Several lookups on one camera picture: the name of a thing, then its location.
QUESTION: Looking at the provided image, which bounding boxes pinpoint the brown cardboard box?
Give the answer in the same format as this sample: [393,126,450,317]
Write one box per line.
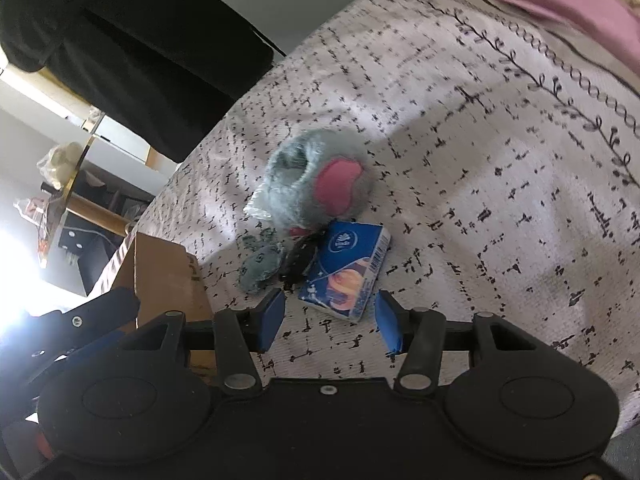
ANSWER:
[100,232,218,386]

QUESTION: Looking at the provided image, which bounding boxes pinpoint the small grey plush toy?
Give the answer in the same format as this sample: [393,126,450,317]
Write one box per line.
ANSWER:
[236,227,286,293]

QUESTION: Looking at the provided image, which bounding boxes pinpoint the black box white dots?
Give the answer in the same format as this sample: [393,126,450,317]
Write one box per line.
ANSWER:
[59,214,118,266]

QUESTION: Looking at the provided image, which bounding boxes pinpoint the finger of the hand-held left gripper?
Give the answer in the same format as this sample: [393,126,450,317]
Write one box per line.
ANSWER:
[50,327,137,367]
[27,287,142,348]

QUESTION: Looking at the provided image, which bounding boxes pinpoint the person in black clothes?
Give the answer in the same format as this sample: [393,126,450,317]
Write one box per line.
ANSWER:
[0,0,276,163]

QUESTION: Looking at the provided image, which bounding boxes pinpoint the grey plush toy pink patches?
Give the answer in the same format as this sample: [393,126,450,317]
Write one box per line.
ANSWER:
[245,129,373,228]

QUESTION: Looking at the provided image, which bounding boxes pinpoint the white black printed blanket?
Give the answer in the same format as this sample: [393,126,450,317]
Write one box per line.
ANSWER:
[97,0,640,441]

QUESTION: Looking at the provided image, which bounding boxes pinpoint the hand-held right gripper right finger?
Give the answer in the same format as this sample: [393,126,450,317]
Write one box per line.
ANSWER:
[375,290,556,391]

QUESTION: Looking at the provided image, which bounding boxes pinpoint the clear water bottle red label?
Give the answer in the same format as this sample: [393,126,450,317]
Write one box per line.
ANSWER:
[14,195,56,226]

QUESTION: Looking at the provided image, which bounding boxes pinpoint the round gold-edged table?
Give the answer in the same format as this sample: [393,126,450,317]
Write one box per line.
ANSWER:
[30,110,133,271]

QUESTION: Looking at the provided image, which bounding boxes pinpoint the plastic bag of buns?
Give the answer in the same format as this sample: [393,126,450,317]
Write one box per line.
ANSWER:
[36,141,83,191]

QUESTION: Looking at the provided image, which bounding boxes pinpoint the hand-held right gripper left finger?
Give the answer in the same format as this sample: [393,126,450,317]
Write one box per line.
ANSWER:
[120,287,288,392]

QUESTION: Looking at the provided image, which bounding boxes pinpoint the black fabric item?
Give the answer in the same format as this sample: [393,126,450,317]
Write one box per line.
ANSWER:
[277,230,326,291]

